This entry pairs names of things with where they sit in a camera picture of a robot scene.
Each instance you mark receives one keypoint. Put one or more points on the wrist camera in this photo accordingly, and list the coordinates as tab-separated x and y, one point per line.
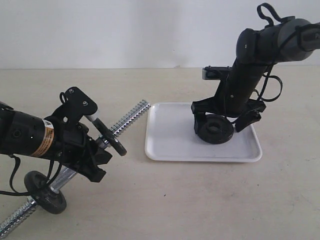
215	72
76	104

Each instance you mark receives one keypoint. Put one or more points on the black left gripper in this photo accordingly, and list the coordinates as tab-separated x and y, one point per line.
72	148

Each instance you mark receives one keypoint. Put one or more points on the white plastic tray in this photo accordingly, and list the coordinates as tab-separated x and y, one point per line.
170	137

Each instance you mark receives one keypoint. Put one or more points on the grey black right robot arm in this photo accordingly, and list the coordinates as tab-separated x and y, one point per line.
293	40

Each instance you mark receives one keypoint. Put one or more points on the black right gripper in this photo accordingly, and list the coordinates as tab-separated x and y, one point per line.
232	98

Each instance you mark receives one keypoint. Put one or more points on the black weight plate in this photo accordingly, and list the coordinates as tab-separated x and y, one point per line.
216	130
108	138
35	183

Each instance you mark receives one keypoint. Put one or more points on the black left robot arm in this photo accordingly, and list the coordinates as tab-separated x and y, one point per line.
28	135

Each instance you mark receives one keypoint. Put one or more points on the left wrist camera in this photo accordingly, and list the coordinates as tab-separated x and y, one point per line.
76	104

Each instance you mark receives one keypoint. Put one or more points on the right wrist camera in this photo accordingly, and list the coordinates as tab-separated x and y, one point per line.
215	72

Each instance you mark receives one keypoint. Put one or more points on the chrome dumbbell bar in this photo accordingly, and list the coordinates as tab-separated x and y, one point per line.
66	174

